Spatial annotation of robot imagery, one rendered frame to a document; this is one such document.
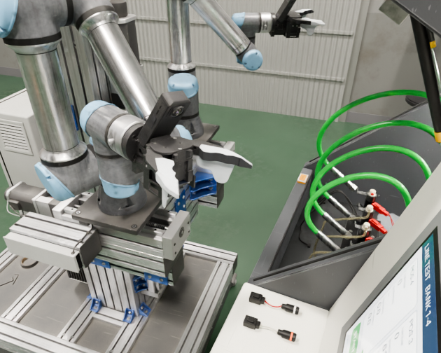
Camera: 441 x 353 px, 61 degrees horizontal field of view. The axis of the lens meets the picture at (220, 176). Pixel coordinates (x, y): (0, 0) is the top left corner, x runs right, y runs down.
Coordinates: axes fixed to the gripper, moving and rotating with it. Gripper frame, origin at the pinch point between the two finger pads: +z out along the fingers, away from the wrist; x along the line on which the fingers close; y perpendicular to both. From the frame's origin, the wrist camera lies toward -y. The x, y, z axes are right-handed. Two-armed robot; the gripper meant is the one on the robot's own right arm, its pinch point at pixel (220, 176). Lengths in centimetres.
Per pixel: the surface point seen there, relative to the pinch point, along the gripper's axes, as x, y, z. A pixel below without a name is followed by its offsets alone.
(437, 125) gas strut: -32.6, -7.0, 17.4
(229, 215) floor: -142, 128, -112
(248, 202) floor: -163, 125, -113
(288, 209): -62, 43, -23
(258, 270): -34, 46, -12
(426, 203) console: -25.5, 3.3, 21.4
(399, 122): -55, 1, 5
